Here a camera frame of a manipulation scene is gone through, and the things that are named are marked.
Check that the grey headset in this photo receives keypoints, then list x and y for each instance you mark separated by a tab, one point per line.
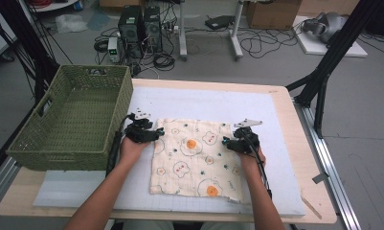
328	25

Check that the brown cardboard box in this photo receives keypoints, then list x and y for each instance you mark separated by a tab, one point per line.
272	14

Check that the black computer tower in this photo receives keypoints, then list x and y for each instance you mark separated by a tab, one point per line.
130	30
153	28

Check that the thin wooden stick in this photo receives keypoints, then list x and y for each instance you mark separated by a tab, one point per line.
311	207

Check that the white grid mat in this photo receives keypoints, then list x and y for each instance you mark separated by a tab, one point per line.
196	102

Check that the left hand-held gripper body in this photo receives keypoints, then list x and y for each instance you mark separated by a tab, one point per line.
140	131

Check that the black metal frame stand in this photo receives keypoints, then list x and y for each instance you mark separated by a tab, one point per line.
30	48
336	48

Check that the person's light trousers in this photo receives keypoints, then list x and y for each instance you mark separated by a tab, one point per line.
148	225

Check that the white floor board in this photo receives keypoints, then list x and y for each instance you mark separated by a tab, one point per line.
311	46

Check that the clear plastic bag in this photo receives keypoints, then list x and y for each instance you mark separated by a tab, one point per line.
71	23

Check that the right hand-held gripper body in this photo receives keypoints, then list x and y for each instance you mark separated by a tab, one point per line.
245	140

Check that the grey tape piece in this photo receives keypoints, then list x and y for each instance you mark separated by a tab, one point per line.
320	178

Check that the person's left hand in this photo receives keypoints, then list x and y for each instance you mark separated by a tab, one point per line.
132	151

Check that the person's right hand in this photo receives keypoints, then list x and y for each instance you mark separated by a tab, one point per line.
252	161

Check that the white power supply box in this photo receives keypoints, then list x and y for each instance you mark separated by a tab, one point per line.
113	49

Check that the green woven basket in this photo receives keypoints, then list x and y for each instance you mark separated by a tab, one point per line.
81	115

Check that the black flat device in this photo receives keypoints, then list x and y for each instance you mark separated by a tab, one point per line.
219	21

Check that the white desk leg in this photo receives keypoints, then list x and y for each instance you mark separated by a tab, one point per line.
236	32
183	32

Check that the cream printed cloth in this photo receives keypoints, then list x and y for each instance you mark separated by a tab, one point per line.
192	159

